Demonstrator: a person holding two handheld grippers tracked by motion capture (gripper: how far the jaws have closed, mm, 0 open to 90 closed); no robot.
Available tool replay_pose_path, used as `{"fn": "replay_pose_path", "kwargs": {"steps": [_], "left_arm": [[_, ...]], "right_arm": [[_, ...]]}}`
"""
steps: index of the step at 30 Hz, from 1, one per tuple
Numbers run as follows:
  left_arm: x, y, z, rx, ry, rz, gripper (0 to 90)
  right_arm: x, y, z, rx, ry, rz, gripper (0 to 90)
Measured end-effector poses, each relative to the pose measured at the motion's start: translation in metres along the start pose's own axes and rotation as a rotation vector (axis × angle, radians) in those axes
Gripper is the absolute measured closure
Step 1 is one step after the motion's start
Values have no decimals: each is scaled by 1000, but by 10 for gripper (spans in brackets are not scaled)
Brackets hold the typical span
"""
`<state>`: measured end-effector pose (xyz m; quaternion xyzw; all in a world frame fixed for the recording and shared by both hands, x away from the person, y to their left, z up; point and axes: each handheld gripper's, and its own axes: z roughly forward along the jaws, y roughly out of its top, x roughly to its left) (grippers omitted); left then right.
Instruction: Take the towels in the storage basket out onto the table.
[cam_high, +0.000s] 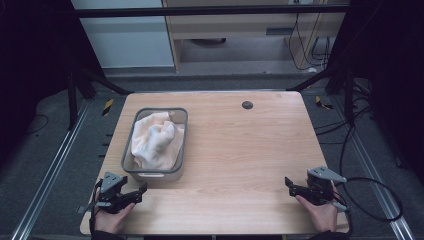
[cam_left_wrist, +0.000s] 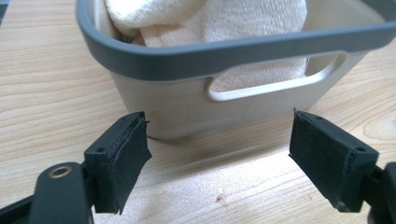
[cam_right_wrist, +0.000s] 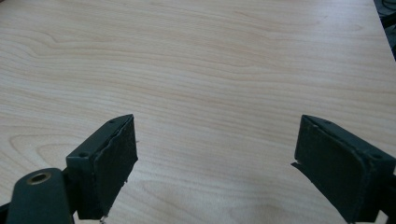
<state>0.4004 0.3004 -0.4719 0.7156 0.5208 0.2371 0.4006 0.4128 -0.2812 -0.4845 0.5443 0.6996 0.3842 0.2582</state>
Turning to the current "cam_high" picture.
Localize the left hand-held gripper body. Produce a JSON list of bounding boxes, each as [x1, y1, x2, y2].
[[77, 171, 135, 215]]

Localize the yellow black tape strip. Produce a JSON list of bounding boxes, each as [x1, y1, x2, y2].
[[101, 98, 115, 117], [314, 95, 334, 111]]

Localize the light wooden shelf unit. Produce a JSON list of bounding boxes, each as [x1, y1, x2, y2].
[[162, 0, 347, 73]]

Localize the person's right hand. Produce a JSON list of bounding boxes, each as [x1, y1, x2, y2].
[[294, 194, 339, 234]]

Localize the black horizontal frame bar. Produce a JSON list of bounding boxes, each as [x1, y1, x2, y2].
[[73, 4, 350, 19]]

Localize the aluminium floor rail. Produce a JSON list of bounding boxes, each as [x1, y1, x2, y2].
[[329, 94, 416, 240], [10, 99, 92, 240]]

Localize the black metal stand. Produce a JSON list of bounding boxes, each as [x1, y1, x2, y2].
[[65, 61, 134, 132], [285, 64, 357, 127]]

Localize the cream white towel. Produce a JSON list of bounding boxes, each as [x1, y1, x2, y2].
[[130, 111, 185, 171]]

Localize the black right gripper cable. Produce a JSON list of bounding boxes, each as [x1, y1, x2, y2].
[[331, 176, 404, 223]]

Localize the white cabinet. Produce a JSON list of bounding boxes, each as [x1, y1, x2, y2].
[[71, 0, 176, 70]]

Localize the black floor cables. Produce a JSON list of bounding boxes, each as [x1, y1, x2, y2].
[[314, 99, 379, 146]]

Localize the black hanging cables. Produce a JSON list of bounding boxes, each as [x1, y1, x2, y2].
[[287, 12, 332, 72]]

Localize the person's left hand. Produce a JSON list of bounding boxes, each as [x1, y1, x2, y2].
[[94, 200, 136, 235]]

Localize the grey plastic basket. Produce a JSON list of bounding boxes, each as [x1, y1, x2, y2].
[[120, 106, 189, 183]]

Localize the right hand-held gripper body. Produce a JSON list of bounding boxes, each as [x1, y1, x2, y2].
[[305, 166, 350, 213]]

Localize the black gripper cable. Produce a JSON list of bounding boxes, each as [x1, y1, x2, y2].
[[331, 176, 404, 223], [88, 179, 103, 234]]

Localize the black floor cable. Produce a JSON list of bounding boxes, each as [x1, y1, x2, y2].
[[25, 113, 50, 136]]

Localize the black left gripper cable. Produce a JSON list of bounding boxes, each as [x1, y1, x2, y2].
[[88, 179, 103, 234]]

